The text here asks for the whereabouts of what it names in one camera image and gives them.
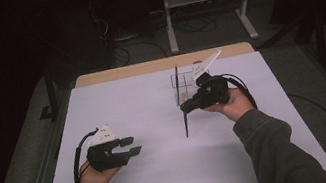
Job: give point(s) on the small-head makeup brush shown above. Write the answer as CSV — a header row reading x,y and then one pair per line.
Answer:
x,y
176,79

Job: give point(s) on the fan-head makeup brush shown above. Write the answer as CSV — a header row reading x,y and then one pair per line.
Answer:
x,y
186,124

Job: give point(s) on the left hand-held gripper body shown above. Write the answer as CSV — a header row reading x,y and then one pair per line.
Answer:
x,y
103,156

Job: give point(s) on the white table mat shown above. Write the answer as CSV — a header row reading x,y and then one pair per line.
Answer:
x,y
140,109

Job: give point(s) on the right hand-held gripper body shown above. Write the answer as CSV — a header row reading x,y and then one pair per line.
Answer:
x,y
215,90

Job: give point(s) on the clear acrylic organizer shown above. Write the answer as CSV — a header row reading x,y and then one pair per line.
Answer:
x,y
187,77

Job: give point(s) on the person's right hand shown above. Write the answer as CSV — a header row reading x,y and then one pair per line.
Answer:
x,y
236,105

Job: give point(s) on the wooden table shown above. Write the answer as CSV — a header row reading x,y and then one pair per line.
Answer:
x,y
133,70

